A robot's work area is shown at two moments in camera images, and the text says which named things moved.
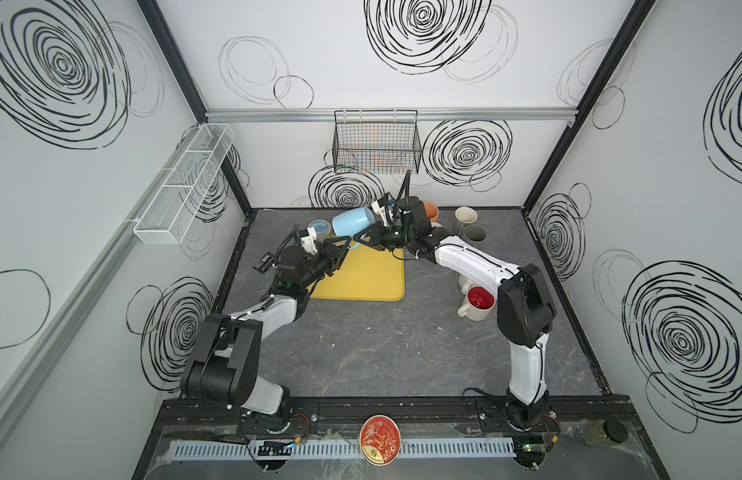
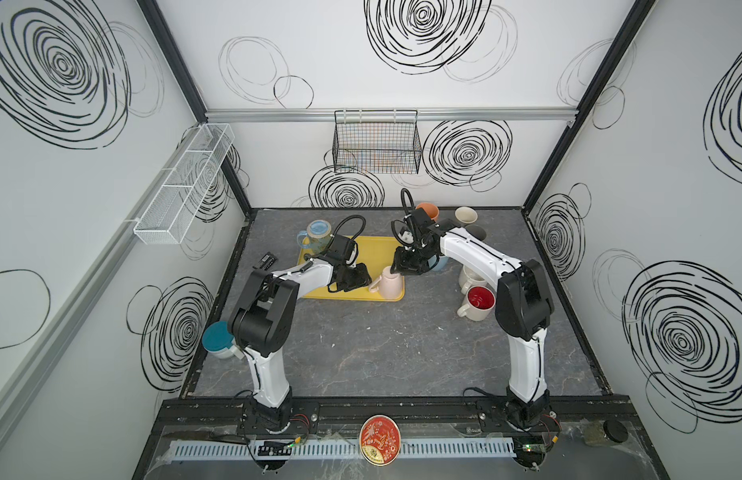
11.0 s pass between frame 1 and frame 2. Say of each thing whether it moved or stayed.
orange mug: stayed
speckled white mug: stayed
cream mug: stayed
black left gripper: moved
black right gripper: moved
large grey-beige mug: stayed
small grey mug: stayed
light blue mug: moved
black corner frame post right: stayed
